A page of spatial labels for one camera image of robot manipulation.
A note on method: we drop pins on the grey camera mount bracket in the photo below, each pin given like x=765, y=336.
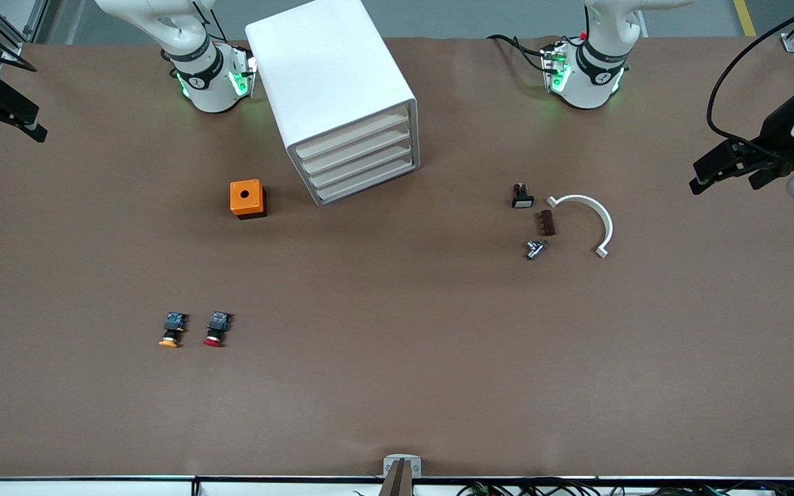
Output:
x=414, y=467

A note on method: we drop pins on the yellow floor tape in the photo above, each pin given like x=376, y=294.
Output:
x=745, y=17

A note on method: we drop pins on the dark brown terminal block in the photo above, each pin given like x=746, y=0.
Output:
x=546, y=224

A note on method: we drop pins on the yellow mushroom push button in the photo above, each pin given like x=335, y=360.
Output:
x=175, y=322

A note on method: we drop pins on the orange box with hole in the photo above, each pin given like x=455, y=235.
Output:
x=238, y=203

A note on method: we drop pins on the red mushroom push button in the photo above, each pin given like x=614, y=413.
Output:
x=218, y=322

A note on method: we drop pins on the brown table mat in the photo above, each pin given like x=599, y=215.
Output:
x=438, y=344

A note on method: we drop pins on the black switch with white cap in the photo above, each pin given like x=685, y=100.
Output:
x=522, y=201

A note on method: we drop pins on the white curved plastic bracket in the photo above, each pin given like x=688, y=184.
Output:
x=607, y=227

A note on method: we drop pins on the white table edge rail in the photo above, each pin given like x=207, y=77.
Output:
x=94, y=488

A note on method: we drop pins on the small silver metal fitting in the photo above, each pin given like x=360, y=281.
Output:
x=535, y=249

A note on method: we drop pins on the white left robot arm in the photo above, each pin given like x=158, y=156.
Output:
x=590, y=96

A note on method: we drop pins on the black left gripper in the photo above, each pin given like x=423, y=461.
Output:
x=777, y=131

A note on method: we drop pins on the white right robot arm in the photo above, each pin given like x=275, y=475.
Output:
x=211, y=93

